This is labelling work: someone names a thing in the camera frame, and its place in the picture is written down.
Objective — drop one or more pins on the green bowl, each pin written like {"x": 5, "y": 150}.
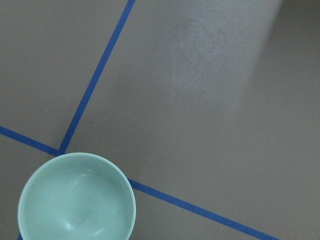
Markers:
{"x": 77, "y": 196}

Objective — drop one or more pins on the long blue tape strip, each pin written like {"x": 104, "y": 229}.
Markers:
{"x": 88, "y": 92}

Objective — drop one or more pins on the crossing blue tape strip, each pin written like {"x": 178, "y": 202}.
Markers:
{"x": 149, "y": 190}

